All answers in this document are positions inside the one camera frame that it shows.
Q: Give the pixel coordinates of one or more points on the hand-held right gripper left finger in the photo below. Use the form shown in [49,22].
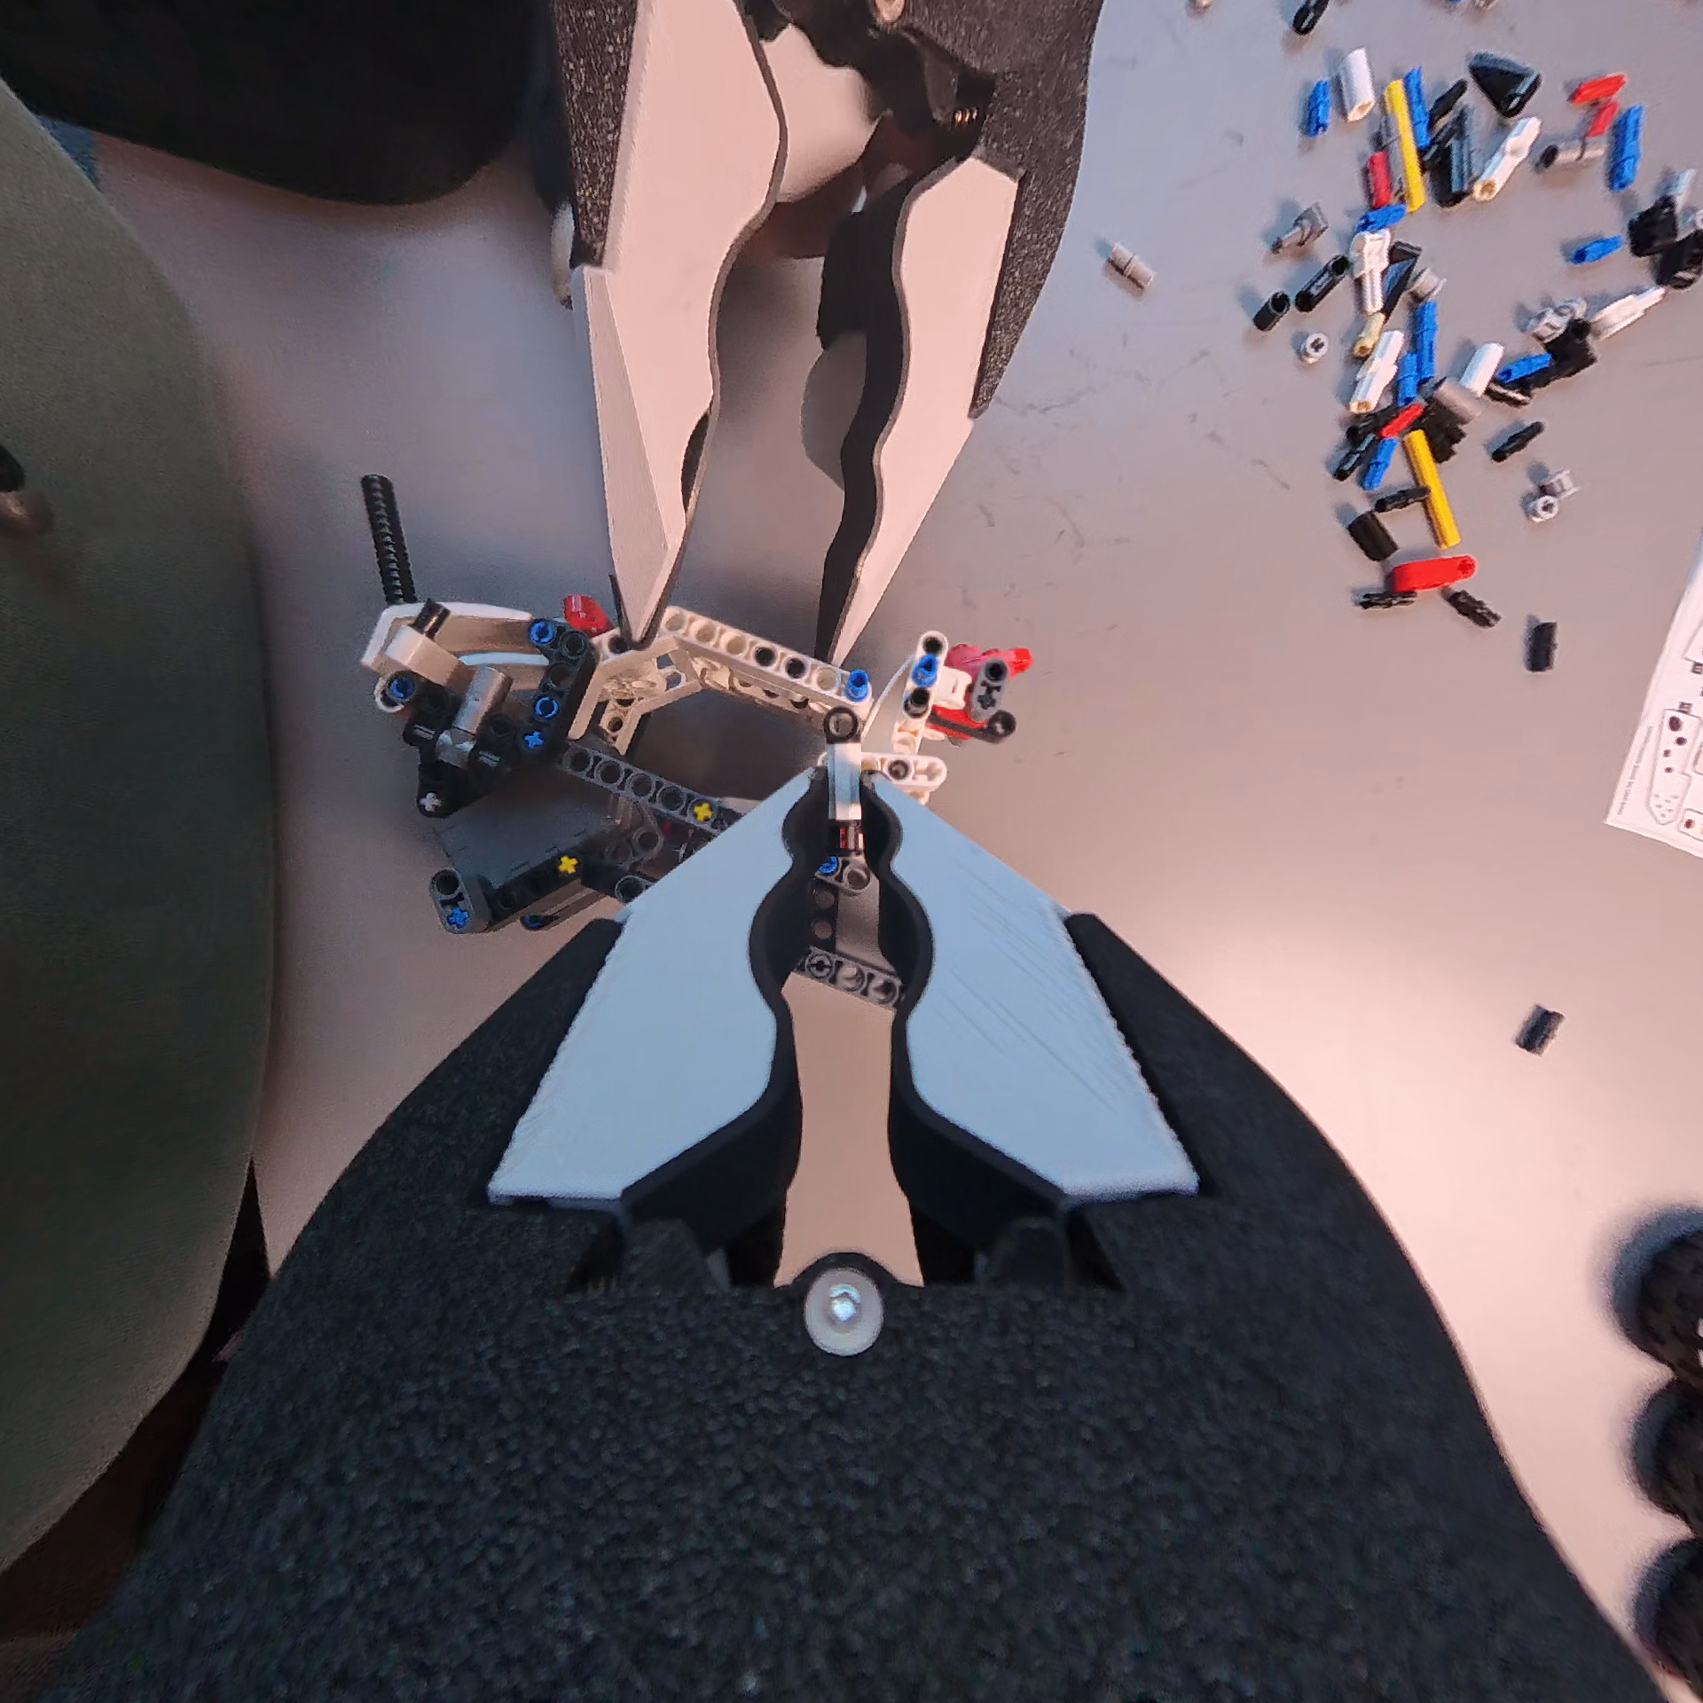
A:
[653,1063]

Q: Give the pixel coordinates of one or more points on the sticker sheet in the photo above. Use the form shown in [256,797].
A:
[1662,719]

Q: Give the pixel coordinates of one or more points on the pile of small toy pieces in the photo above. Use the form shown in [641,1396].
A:
[1436,267]

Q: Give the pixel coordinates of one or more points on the white black toy truck model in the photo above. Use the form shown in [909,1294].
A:
[692,666]

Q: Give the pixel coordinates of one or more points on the grey desk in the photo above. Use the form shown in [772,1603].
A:
[1279,878]

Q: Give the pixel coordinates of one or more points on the white toy sleeve piece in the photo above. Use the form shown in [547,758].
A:
[847,801]

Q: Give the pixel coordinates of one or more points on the light grey toy pin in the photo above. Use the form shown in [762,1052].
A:
[1129,264]

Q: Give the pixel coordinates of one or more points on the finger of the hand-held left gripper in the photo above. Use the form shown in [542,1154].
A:
[933,293]
[653,267]

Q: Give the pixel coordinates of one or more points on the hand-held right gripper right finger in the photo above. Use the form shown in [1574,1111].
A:
[1053,1063]

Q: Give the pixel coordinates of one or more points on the person's clothed body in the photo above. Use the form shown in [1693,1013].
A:
[107,801]

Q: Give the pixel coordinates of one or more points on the black angled toy connector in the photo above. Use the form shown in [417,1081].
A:
[841,721]

